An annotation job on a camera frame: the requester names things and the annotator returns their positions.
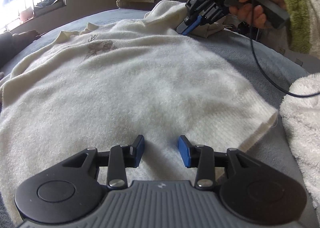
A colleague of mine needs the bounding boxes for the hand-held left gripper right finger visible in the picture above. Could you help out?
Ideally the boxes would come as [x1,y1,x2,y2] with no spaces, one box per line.
[177,135,260,190]

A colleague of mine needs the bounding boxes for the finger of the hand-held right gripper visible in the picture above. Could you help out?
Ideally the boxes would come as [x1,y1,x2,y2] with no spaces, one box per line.
[183,15,208,35]
[176,17,192,34]

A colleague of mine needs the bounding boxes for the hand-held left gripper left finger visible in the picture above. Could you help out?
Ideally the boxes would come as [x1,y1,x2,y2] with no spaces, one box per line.
[62,135,145,190]

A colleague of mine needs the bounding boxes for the cream deer sweater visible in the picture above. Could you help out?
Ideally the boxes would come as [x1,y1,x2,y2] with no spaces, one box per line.
[0,0,278,228]

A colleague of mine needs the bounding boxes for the person's right forearm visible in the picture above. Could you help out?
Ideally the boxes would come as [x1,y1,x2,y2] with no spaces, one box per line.
[277,0,320,55]

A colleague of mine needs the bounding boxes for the beige folded garment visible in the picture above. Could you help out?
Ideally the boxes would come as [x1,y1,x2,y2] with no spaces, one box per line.
[194,14,225,40]

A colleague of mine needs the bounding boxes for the grey-blue bed blanket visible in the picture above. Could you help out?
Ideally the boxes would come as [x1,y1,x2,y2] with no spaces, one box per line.
[0,7,320,228]

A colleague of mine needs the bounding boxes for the cardboard shoe box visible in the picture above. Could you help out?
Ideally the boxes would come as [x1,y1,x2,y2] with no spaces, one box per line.
[34,0,63,15]

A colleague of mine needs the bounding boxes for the pink pot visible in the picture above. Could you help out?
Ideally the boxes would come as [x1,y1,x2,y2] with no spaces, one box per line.
[19,8,34,21]

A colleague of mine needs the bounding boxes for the black cable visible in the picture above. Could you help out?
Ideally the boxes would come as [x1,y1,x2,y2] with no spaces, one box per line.
[249,0,320,98]

